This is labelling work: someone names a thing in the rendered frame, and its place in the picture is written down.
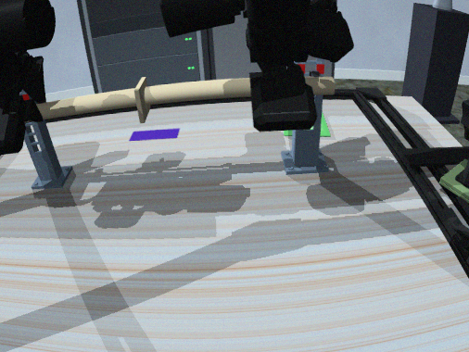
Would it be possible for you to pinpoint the long beige rail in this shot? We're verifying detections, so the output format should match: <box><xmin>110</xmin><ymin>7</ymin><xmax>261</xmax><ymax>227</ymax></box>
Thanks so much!
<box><xmin>36</xmin><ymin>70</ymin><xmax>335</xmax><ymax>123</ymax></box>

